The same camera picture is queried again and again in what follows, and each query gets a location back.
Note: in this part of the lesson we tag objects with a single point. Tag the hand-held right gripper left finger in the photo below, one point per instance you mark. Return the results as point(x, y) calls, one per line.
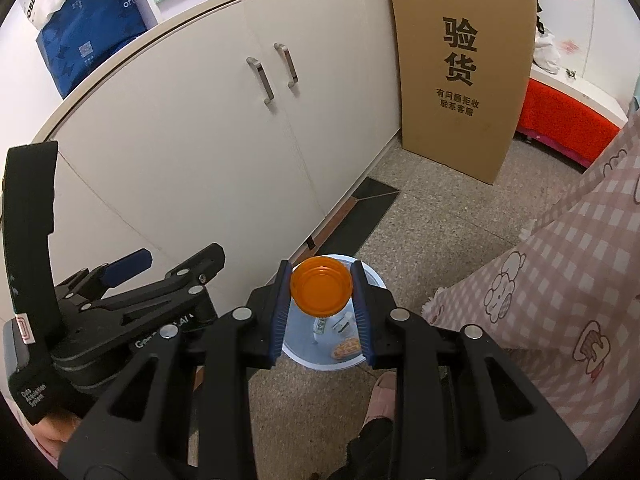
point(277, 317)

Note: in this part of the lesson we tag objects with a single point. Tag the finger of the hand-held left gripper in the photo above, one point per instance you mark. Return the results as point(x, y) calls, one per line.
point(127, 265)
point(190, 272)

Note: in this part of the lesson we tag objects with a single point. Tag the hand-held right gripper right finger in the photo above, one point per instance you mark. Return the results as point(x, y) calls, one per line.
point(361, 317)

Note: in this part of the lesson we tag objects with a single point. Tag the light blue trash bin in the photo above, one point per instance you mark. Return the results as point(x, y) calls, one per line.
point(305, 345)

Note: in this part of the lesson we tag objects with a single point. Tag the orange plastic lid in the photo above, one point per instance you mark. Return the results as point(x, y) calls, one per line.
point(320, 285)

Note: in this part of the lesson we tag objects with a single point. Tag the person's left hand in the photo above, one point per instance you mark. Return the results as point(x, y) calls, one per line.
point(52, 432)

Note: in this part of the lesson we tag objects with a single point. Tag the white plastic scrap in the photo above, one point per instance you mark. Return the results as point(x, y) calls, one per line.
point(344, 322)

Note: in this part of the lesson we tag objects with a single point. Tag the orange snack packet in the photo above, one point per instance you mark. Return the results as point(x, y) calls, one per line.
point(346, 348)

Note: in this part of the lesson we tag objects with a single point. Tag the small white wrapper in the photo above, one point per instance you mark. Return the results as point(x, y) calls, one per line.
point(320, 327)

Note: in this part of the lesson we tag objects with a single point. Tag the pink plastic slipper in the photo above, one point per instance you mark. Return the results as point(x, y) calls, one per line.
point(382, 395)

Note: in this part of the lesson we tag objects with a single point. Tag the person's black trouser leg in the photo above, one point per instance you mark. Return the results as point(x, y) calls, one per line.
point(370, 442)

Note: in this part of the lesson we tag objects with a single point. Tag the white cabinet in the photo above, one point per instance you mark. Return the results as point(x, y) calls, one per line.
point(175, 135)

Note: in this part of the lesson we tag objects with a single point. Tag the large cardboard box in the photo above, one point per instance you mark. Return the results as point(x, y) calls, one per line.
point(440, 140)

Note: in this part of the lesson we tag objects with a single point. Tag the pink checkered printed blanket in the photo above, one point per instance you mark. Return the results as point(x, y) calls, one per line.
point(575, 285)

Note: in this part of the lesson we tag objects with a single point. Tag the blue shopping bag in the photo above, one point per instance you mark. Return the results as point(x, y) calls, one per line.
point(90, 35)

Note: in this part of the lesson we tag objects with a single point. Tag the red plastic stool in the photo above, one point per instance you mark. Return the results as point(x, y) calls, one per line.
point(560, 115)

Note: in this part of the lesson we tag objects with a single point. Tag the white bed board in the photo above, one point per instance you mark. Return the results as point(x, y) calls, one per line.
point(585, 92)

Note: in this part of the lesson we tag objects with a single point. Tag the small metal latch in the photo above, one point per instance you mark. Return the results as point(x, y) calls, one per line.
point(572, 74)

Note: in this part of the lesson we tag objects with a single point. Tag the white cloth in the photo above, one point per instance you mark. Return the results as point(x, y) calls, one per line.
point(546, 50)

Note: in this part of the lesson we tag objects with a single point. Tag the pink flower wall sticker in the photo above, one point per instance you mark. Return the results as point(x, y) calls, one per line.
point(567, 45)

